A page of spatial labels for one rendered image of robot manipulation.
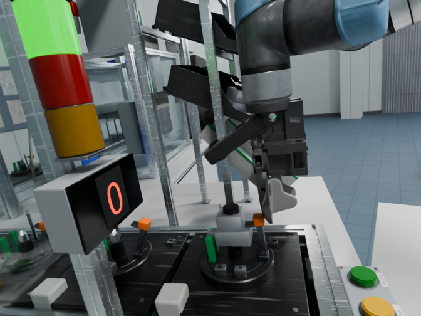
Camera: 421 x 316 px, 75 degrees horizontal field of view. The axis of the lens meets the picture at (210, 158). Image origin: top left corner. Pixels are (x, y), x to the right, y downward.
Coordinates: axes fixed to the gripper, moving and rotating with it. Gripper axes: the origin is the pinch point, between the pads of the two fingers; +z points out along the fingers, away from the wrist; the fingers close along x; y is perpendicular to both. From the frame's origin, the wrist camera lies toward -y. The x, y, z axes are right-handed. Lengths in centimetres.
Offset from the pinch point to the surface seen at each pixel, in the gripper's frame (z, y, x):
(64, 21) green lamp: -31.6, -15.5, -19.5
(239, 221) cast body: -0.3, -4.5, -2.2
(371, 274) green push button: 10.2, 16.4, -1.9
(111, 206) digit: -12.3, -15.3, -19.8
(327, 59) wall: -40, 141, 763
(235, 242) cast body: 3.9, -5.7, -2.1
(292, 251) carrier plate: 10.3, 4.2, 4.6
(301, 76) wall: -9, 74, 787
